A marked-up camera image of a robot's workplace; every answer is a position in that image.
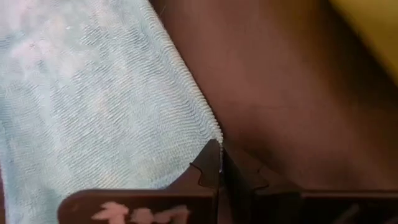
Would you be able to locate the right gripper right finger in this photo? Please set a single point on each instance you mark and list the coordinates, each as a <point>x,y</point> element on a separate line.
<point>245,174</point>

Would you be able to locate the yellow plastic bin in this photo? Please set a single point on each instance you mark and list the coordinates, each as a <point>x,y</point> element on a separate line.
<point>373,25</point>

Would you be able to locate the teal microfiber towel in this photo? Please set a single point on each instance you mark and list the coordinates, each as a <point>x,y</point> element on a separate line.
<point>93,109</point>

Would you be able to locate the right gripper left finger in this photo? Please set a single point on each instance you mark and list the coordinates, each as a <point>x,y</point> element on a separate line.
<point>208,168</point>

